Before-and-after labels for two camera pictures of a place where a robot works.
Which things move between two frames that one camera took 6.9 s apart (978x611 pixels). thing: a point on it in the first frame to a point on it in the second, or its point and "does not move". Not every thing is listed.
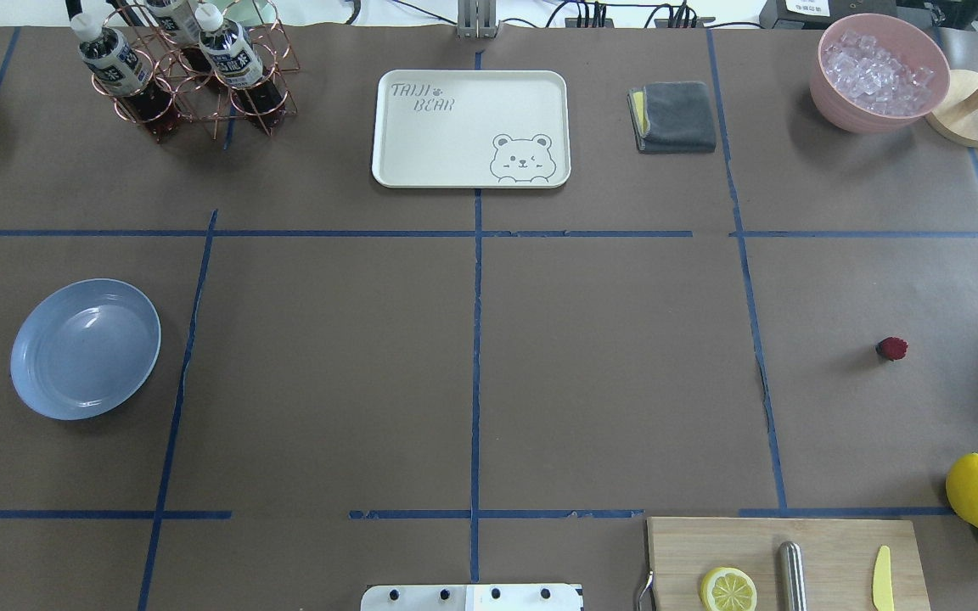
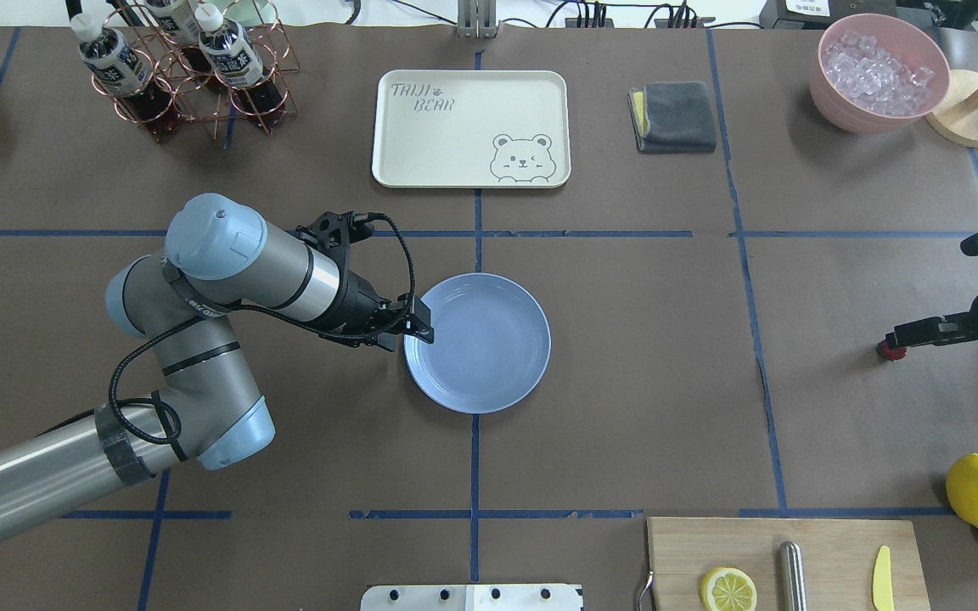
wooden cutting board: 840,557 does not move
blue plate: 84,348 to 491,344
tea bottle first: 120,72 does not move
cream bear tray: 471,129 does not move
